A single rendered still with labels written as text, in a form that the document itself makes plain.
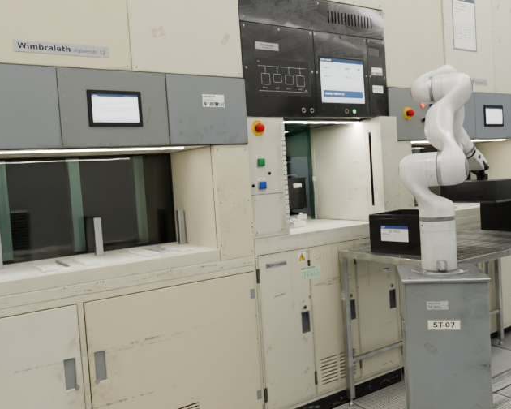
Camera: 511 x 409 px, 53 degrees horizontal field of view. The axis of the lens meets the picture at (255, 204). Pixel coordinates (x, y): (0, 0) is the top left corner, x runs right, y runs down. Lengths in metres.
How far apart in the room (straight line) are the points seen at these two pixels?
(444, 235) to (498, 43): 2.03
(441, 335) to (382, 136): 1.16
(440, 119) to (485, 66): 1.58
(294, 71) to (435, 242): 1.03
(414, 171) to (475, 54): 1.70
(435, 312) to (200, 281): 0.90
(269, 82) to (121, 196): 0.85
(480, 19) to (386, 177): 1.31
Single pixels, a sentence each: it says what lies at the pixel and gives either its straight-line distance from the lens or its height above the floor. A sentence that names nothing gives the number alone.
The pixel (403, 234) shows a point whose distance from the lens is 2.31.
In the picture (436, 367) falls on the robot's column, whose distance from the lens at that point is 1.90.
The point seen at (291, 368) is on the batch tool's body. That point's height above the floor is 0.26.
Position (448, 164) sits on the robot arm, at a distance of 1.84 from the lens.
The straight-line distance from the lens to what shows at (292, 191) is 2.98.
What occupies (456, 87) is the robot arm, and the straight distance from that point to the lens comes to 2.08.
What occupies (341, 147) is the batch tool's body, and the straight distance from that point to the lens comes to 2.86.
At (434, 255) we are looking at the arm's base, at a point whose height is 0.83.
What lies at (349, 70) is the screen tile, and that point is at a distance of 2.63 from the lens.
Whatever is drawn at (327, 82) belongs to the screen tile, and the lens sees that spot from 2.52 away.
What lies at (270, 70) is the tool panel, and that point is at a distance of 2.32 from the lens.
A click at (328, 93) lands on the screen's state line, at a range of 2.51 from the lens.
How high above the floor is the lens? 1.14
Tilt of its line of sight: 3 degrees down
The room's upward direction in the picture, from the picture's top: 4 degrees counter-clockwise
